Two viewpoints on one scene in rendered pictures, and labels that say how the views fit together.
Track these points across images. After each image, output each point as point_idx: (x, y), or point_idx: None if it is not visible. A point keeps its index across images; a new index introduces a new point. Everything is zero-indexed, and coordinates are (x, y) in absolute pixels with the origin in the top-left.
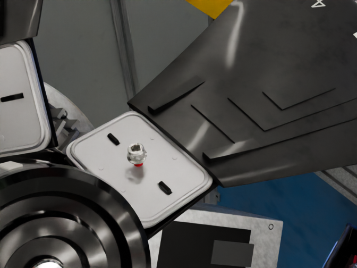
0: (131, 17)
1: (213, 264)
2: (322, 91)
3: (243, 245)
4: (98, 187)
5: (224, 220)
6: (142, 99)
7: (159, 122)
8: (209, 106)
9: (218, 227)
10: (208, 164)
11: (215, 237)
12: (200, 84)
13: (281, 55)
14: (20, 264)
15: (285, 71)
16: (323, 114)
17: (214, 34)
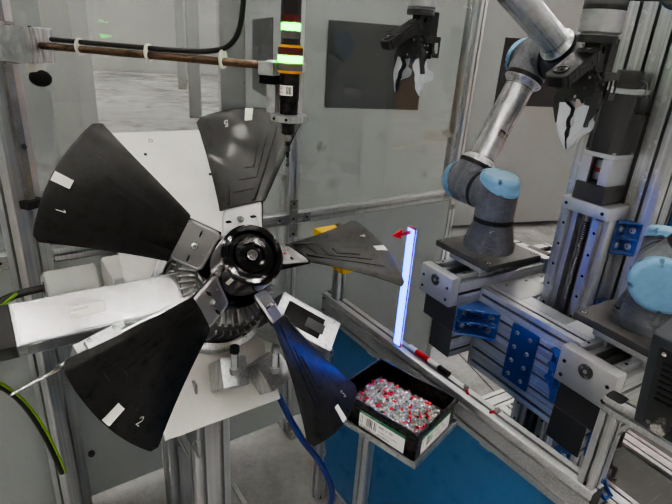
0: (296, 296)
1: (306, 326)
2: (354, 253)
3: (320, 324)
4: (272, 236)
5: (314, 311)
6: (290, 243)
7: (294, 247)
8: (312, 247)
9: (311, 312)
10: (307, 256)
11: (309, 316)
12: (311, 243)
13: (343, 243)
14: (246, 249)
15: (342, 246)
16: (352, 258)
17: (321, 235)
